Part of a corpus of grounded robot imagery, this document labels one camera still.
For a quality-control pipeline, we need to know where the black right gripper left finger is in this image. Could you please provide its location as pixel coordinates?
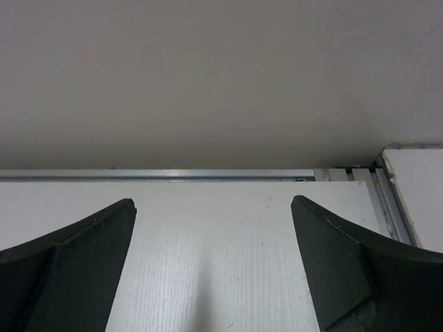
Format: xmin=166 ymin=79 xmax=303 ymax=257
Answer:
xmin=1 ymin=199 xmax=136 ymax=331

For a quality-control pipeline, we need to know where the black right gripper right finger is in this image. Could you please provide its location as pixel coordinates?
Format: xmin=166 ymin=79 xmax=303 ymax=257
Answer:
xmin=291 ymin=195 xmax=442 ymax=331

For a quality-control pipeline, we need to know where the aluminium table frame rail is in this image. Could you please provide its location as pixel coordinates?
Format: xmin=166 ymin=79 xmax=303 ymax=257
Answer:
xmin=1 ymin=154 xmax=419 ymax=246

